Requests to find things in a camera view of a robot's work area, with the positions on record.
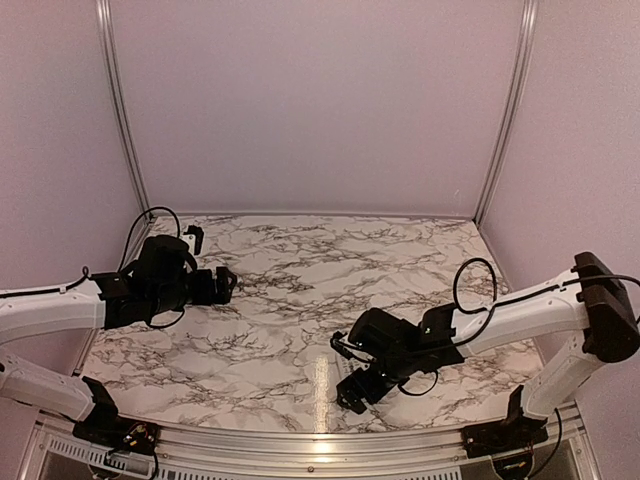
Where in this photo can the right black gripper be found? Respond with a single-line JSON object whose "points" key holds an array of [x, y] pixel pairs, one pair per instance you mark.
{"points": [[372, 393]]}

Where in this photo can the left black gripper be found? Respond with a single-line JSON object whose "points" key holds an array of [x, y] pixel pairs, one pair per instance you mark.
{"points": [[207, 296]]}

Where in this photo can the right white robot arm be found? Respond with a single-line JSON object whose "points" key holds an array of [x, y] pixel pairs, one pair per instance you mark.
{"points": [[587, 300]]}

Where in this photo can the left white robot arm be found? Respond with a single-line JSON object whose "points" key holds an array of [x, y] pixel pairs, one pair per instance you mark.
{"points": [[164, 278]]}

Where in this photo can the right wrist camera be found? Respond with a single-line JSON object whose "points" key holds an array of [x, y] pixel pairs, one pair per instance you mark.
{"points": [[339, 346]]}

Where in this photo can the front aluminium rail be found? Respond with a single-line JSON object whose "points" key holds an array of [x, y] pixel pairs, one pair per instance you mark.
{"points": [[185, 452]]}

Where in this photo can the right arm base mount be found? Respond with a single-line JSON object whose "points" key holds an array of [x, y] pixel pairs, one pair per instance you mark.
{"points": [[515, 431]]}

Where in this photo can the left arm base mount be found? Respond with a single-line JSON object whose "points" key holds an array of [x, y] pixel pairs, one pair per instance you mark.
{"points": [[104, 425]]}

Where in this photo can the left aluminium corner post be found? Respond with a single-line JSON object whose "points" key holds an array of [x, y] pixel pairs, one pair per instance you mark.
{"points": [[108, 43]]}

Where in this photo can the aluminium corner post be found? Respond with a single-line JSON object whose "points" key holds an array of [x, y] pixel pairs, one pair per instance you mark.
{"points": [[108, 43], [514, 97]]}

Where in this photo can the right aluminium corner post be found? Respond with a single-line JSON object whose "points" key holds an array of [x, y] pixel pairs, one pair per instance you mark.
{"points": [[514, 97]]}

